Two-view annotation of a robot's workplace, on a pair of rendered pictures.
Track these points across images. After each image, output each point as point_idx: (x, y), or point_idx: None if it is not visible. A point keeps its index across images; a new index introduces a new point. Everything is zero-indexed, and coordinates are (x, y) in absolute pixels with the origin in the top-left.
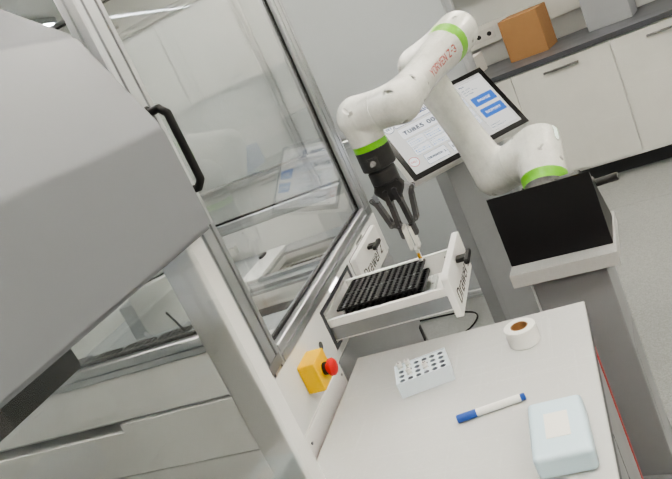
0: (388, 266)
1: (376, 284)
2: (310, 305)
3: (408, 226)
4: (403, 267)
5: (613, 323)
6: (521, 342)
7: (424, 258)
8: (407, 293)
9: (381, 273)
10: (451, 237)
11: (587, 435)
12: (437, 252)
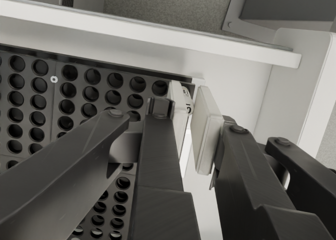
0: (51, 10)
1: (30, 155)
2: None
3: (203, 174)
4: (116, 91)
5: None
6: None
7: (193, 86)
8: (126, 197)
9: (34, 77)
10: (320, 91)
11: None
12: (239, 54)
